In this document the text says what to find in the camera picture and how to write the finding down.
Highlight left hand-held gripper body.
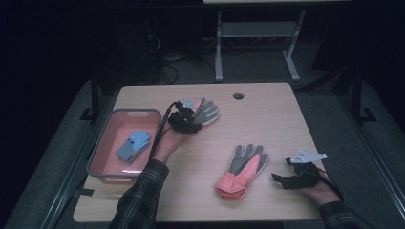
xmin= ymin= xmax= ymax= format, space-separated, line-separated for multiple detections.
xmin=167 ymin=97 xmax=204 ymax=135

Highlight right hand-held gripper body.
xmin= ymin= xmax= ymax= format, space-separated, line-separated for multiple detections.
xmin=285 ymin=149 xmax=329 ymax=191

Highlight pink basket with grey rim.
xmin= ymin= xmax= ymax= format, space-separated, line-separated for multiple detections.
xmin=86 ymin=108 xmax=162 ymax=185

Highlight person's right hand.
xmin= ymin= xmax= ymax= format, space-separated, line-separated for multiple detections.
xmin=299 ymin=171 xmax=342 ymax=207

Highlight person's left hand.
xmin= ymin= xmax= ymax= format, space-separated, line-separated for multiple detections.
xmin=152 ymin=124 xmax=189 ymax=165

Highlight grey metal stand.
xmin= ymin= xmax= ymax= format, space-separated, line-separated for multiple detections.
xmin=214 ymin=9 xmax=308 ymax=84

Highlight black tape strip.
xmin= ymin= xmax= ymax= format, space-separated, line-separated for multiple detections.
xmin=74 ymin=187 xmax=96 ymax=198

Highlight left hand-held gripper cable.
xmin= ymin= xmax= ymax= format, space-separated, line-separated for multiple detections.
xmin=148 ymin=100 xmax=180 ymax=160

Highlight black floor cables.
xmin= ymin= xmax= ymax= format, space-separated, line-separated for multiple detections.
xmin=146 ymin=31 xmax=218 ymax=86

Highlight grey metal rail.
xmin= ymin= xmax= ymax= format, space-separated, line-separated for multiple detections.
xmin=39 ymin=92 xmax=119 ymax=229
xmin=335 ymin=94 xmax=405 ymax=220

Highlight black stand post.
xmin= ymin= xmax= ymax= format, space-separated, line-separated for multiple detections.
xmin=78 ymin=68 xmax=100 ymax=122
xmin=350 ymin=65 xmax=378 ymax=124

